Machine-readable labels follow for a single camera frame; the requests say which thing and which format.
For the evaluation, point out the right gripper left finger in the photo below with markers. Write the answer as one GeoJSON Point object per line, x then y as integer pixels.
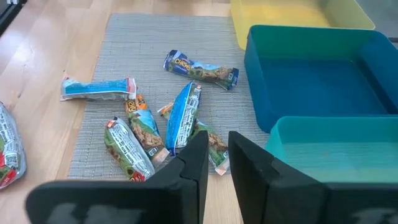
{"type": "Point", "coordinates": [174, 193]}

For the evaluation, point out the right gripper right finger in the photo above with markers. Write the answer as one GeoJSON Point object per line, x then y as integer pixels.
{"type": "Point", "coordinates": [280, 199]}

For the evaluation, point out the red chocolate chip granola bar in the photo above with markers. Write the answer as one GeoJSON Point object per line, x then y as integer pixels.
{"type": "Point", "coordinates": [11, 146]}
{"type": "Point", "coordinates": [127, 149]}

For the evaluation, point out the orange Chewy granola bar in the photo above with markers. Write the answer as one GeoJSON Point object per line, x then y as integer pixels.
{"type": "Point", "coordinates": [144, 127]}
{"type": "Point", "coordinates": [214, 146]}

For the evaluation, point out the blue Chewy granola bar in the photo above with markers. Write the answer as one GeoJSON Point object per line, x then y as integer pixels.
{"type": "Point", "coordinates": [96, 88]}
{"type": "Point", "coordinates": [199, 70]}
{"type": "Point", "coordinates": [182, 118]}

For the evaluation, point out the teal plastic bin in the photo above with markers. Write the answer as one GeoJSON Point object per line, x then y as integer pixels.
{"type": "Point", "coordinates": [335, 155]}

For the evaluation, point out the dark blue plastic bin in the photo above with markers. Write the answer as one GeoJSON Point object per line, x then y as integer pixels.
{"type": "Point", "coordinates": [311, 87]}

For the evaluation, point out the grey woven placemat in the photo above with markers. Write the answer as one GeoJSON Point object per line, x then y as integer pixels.
{"type": "Point", "coordinates": [140, 46]}

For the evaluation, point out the yellow plastic bin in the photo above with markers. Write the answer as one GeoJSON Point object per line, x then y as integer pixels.
{"type": "Point", "coordinates": [280, 15]}

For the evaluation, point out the black aluminium frame rail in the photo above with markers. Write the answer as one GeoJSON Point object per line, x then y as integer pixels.
{"type": "Point", "coordinates": [7, 15]}

